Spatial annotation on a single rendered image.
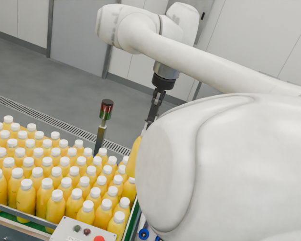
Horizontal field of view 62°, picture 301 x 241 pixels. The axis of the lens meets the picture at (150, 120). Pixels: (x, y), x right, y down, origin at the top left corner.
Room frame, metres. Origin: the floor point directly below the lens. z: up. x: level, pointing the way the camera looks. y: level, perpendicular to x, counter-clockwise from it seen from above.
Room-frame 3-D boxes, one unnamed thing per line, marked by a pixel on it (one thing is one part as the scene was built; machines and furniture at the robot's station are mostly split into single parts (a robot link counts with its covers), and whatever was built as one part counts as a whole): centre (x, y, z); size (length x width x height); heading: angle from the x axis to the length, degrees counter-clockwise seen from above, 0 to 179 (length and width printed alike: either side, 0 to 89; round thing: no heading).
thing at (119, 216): (0.63, 0.00, 1.09); 0.04 x 0.04 x 0.02
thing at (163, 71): (0.78, 0.00, 1.65); 0.09 x 0.09 x 0.06
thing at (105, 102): (1.17, 0.24, 1.18); 0.06 x 0.06 x 0.16
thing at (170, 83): (0.78, 0.00, 1.58); 0.08 x 0.07 x 0.09; 178
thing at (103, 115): (1.17, 0.24, 1.18); 0.06 x 0.06 x 0.05
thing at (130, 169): (0.77, 0.00, 1.29); 0.07 x 0.07 x 0.19
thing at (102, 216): (0.67, 0.07, 0.99); 0.07 x 0.07 x 0.19
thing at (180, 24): (0.77, 0.01, 1.76); 0.13 x 0.11 x 0.16; 117
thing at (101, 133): (1.17, 0.24, 0.55); 0.04 x 0.04 x 1.10; 88
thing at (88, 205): (0.64, 0.13, 1.09); 0.04 x 0.04 x 0.02
